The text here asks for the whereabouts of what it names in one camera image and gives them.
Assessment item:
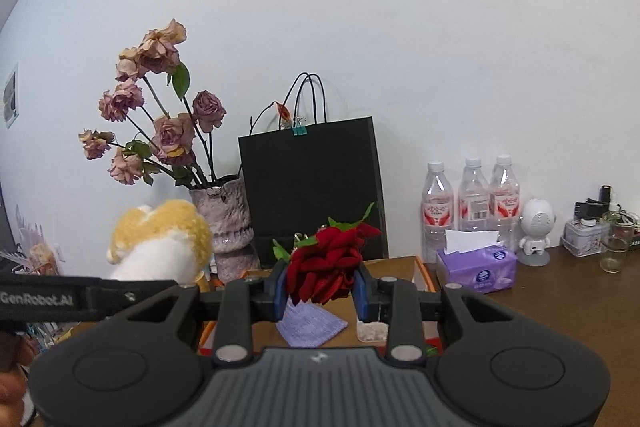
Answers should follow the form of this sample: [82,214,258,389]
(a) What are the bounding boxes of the mottled pink ceramic vase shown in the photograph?
[189,174,261,283]

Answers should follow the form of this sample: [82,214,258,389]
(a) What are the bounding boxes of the clear water bottle red label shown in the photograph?
[489,154,521,253]
[457,157,491,235]
[421,161,458,264]

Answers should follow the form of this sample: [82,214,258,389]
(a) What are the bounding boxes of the bare twig with orange bud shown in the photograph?
[249,101,292,135]

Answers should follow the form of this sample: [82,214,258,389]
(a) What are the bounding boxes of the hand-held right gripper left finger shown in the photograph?
[107,261,290,364]

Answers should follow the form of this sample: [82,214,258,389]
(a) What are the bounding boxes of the clear drinking glass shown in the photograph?
[599,211,632,273]

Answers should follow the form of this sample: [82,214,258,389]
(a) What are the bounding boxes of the orange cardboard box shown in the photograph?
[197,254,443,358]

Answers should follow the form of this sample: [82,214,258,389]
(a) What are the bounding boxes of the colourful paper decoration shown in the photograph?
[0,204,66,278]

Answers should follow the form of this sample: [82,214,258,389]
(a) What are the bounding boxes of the clear plastic container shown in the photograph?
[562,218,608,258]

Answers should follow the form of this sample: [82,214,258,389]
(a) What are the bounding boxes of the red artificial rose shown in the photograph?
[272,202,383,308]

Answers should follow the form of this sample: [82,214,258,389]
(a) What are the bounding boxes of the purple tissue pack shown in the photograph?
[436,229,518,295]

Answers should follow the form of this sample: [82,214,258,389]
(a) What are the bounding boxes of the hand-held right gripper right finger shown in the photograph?
[351,264,516,363]

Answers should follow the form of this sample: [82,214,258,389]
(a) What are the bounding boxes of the wall picture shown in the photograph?
[2,64,20,130]

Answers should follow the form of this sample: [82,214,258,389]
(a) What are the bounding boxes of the person's left hand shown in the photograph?
[0,332,39,427]

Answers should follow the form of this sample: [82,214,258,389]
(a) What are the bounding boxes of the dried pink rose bouquet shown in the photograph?
[77,18,226,190]

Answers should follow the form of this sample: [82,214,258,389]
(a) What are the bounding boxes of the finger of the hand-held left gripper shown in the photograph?
[85,278,179,322]

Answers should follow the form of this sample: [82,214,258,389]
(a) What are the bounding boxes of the purple knitted pouch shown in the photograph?
[275,297,349,349]

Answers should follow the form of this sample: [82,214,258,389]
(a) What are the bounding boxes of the yellow and white plush toy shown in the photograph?
[106,199,213,285]

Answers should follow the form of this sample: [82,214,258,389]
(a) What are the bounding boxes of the black paper bag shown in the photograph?
[237,72,390,268]

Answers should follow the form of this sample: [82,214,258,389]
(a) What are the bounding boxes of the black electronic device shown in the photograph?
[574,184,613,220]

